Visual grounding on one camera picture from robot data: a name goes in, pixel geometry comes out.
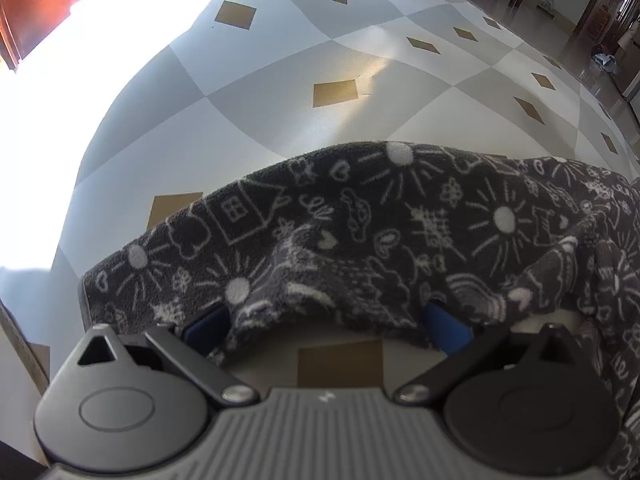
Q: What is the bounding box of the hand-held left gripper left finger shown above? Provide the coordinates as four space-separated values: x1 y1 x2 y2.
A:
74 306 258 407

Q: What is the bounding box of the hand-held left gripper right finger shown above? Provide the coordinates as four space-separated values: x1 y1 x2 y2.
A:
392 305 576 407

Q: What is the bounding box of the grey doodle-print fleece jacket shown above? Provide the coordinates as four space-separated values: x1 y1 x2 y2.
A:
80 141 640 480

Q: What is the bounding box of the plastic bag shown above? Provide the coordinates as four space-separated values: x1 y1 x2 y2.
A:
590 45 621 73

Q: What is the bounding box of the red wooden furniture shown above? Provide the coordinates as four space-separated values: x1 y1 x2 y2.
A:
0 0 136 71

